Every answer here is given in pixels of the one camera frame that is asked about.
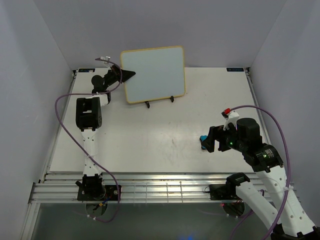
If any blue bone-shaped eraser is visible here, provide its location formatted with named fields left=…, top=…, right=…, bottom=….
left=199, top=135, right=208, bottom=150

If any aluminium table frame rail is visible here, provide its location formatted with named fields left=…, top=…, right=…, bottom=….
left=28, top=67, right=298, bottom=205

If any yellow framed whiteboard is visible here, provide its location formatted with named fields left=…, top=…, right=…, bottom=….
left=120, top=45, right=186, bottom=104

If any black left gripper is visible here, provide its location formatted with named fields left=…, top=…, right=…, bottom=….
left=103, top=65, right=136, bottom=90

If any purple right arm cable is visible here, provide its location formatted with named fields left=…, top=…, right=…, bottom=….
left=228, top=104, right=292, bottom=240

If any blue label sticker left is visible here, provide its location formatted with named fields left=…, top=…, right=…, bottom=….
left=78, top=68, right=95, bottom=73

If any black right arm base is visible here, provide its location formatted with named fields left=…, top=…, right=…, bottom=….
left=204, top=184, right=240, bottom=200

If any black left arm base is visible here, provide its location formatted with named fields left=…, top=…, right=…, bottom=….
left=76, top=185, right=122, bottom=202

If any black wire whiteboard stand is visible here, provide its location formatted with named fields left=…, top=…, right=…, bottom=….
left=144, top=95, right=175, bottom=109

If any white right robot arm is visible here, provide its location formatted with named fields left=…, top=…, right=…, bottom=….
left=199, top=118, right=320, bottom=240

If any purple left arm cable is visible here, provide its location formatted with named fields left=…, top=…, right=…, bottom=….
left=54, top=57, right=123, bottom=223

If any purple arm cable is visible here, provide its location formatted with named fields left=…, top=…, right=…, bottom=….
left=54, top=57, right=123, bottom=223
left=228, top=104, right=292, bottom=240

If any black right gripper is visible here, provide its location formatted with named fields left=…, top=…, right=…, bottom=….
left=200, top=121, right=247, bottom=152

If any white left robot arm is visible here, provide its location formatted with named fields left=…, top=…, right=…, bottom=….
left=75, top=65, right=136, bottom=200

